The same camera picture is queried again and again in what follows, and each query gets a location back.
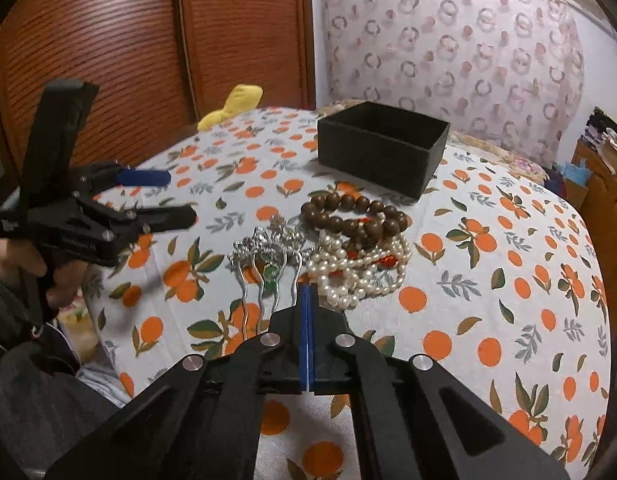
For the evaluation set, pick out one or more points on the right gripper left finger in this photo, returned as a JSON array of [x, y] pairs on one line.
[[202, 418]]

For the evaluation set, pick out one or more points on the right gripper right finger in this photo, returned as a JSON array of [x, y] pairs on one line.
[[412, 419]]

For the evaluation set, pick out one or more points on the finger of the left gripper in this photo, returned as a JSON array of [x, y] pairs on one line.
[[158, 217], [133, 176]]

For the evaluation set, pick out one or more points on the silver ornate hair comb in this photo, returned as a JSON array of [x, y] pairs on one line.
[[267, 265]]

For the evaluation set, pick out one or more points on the black open jewelry box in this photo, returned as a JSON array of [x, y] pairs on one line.
[[385, 145]]

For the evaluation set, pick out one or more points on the person's left hand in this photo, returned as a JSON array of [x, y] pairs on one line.
[[18, 257]]

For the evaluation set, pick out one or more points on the brown louvered wardrobe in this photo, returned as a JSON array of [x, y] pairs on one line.
[[160, 65]]

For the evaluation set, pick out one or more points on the red coral bead strand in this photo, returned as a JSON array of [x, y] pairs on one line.
[[377, 240]]

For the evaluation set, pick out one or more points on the orange print tablecloth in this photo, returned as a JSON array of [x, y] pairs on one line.
[[502, 285]]

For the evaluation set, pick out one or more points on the yellow plush toy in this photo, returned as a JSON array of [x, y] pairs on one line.
[[243, 98]]

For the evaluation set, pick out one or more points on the wooden sideboard cabinet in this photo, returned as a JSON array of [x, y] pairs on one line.
[[599, 211]]

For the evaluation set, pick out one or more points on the blue plastic bag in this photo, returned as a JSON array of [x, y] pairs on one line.
[[576, 173]]

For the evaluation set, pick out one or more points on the pink circle pattern curtain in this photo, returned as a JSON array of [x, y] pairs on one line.
[[508, 72]]

